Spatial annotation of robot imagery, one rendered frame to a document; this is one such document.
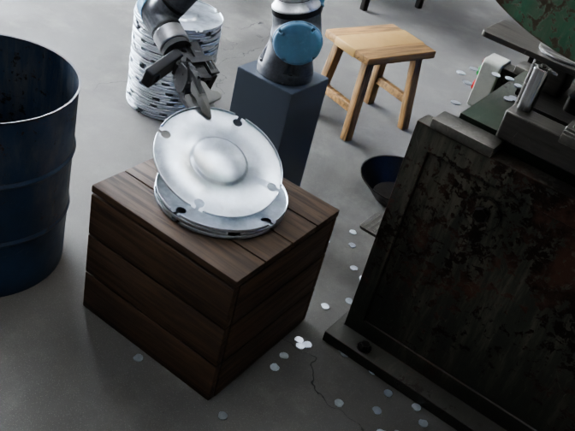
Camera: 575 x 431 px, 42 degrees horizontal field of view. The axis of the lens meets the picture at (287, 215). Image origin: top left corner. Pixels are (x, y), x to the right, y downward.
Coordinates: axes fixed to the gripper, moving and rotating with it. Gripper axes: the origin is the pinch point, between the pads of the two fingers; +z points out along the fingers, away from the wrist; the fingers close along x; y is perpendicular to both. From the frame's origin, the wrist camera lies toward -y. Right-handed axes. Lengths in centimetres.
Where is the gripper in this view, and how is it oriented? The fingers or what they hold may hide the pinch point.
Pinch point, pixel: (204, 115)
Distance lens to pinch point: 168.5
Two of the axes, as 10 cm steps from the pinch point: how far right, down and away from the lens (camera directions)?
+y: 7.9, -2.1, 5.8
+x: -4.1, 5.3, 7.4
